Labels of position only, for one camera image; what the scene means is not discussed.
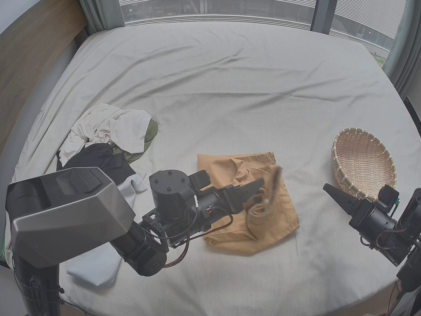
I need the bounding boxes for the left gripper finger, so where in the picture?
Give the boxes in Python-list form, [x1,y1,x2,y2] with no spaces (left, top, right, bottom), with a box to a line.
[235,178,265,214]

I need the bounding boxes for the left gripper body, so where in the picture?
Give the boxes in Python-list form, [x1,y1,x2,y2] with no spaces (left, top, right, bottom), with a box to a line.
[194,185,238,222]

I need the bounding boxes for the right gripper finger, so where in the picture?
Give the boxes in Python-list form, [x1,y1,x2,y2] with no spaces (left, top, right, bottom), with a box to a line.
[323,183,362,218]

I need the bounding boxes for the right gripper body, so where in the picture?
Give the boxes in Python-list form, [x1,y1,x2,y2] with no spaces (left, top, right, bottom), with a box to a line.
[349,198,397,243]

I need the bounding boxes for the tan shorts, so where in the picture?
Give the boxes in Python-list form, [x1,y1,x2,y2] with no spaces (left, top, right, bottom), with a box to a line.
[197,151,300,257]

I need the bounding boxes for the round woven basket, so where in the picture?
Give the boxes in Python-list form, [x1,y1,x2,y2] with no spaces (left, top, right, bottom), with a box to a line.
[331,128,397,201]

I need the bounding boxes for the green garment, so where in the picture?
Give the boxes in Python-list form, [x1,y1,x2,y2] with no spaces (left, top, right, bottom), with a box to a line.
[110,119,158,167]

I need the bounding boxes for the white garment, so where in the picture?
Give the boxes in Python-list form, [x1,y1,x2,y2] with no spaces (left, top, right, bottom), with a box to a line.
[59,103,152,170]

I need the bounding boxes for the bed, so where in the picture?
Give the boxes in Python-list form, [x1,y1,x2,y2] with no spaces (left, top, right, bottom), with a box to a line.
[0,0,421,316]

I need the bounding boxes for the black garment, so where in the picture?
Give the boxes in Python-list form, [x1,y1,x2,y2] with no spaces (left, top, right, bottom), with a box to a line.
[56,144,136,187]

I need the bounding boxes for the pale blue garment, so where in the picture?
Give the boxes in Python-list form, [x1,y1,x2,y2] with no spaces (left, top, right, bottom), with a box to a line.
[66,171,147,289]

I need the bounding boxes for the blue-green curtain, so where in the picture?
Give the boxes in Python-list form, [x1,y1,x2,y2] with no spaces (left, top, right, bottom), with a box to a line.
[61,0,127,34]
[383,0,421,101]

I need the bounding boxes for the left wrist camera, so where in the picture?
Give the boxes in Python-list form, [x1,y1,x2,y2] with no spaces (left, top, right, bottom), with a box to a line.
[190,170,212,191]

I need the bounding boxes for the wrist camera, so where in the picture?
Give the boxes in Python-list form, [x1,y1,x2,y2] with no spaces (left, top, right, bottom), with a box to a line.
[378,185,400,215]
[190,170,212,191]

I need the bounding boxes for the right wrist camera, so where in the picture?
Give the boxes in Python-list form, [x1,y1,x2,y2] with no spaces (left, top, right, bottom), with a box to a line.
[378,185,400,215]

